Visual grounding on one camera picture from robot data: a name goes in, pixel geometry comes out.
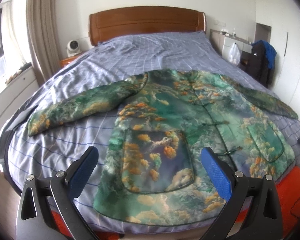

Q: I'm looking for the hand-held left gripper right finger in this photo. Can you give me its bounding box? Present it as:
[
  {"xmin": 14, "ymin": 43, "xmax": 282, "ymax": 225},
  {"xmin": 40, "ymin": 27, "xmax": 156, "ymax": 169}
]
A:
[{"xmin": 200, "ymin": 147, "xmax": 283, "ymax": 240}]

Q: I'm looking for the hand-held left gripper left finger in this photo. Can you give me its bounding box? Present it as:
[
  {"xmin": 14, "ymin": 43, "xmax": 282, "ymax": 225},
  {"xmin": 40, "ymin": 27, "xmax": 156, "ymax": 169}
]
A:
[{"xmin": 15, "ymin": 146, "xmax": 100, "ymax": 240}]

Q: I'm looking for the green printed padded jacket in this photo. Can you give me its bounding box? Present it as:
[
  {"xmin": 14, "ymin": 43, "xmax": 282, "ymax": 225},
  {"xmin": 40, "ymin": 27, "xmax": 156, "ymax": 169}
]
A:
[{"xmin": 27, "ymin": 69, "xmax": 299, "ymax": 224}]

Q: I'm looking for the orange cloth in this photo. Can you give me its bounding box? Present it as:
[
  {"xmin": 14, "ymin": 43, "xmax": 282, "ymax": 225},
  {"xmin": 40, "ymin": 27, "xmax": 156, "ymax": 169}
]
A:
[{"xmin": 50, "ymin": 166, "xmax": 300, "ymax": 240}]

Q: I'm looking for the white drawer cabinet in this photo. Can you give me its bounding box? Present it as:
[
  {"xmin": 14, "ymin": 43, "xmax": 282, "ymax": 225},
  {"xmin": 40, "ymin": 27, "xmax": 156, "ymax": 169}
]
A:
[{"xmin": 0, "ymin": 65, "xmax": 39, "ymax": 135}]

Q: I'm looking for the wooden nightstand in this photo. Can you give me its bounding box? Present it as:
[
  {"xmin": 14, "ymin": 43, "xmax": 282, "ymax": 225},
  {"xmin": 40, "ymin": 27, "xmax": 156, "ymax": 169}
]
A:
[{"xmin": 60, "ymin": 55, "xmax": 79, "ymax": 67}]

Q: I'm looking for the small patterned cloth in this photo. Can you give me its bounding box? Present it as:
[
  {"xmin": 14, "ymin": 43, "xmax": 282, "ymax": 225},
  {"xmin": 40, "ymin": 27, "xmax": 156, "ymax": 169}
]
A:
[{"xmin": 5, "ymin": 64, "xmax": 32, "ymax": 83}]

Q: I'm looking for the white plastic bag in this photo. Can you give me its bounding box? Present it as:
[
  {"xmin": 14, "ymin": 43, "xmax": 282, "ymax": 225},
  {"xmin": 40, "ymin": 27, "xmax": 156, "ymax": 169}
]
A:
[{"xmin": 227, "ymin": 42, "xmax": 240, "ymax": 65}]

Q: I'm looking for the small white fan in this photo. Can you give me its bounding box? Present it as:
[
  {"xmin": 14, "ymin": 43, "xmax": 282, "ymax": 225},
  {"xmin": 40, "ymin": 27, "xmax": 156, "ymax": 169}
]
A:
[{"xmin": 66, "ymin": 40, "xmax": 81, "ymax": 57}]

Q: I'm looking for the white dresser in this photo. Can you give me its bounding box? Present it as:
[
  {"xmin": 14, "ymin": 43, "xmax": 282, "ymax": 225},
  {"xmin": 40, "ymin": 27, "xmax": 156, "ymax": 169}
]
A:
[{"xmin": 209, "ymin": 29, "xmax": 253, "ymax": 60}]

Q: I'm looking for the blue garment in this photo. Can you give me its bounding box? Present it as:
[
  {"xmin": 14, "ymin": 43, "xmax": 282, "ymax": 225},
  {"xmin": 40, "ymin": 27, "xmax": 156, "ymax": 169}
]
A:
[{"xmin": 255, "ymin": 40, "xmax": 277, "ymax": 69}]

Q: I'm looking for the blue checked bedsheet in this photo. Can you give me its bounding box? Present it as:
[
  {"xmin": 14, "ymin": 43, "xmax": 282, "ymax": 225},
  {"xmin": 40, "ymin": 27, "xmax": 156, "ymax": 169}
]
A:
[{"xmin": 0, "ymin": 30, "xmax": 300, "ymax": 232}]

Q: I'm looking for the white wardrobe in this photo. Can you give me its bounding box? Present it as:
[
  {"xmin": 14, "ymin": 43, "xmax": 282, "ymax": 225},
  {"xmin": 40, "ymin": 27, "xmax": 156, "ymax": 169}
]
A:
[{"xmin": 255, "ymin": 0, "xmax": 300, "ymax": 110}]

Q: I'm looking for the beige curtain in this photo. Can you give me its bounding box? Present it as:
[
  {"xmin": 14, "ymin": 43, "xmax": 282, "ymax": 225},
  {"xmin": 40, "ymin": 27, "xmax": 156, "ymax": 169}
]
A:
[{"xmin": 26, "ymin": 0, "xmax": 62, "ymax": 88}]

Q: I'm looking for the sheer white curtain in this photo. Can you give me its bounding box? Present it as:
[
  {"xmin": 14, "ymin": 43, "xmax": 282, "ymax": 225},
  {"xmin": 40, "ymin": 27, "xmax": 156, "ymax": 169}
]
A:
[{"xmin": 1, "ymin": 1, "xmax": 32, "ymax": 64}]

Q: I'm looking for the wooden headboard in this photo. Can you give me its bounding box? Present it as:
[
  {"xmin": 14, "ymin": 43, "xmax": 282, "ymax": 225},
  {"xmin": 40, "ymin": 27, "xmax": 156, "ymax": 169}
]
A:
[{"xmin": 88, "ymin": 6, "xmax": 207, "ymax": 47}]

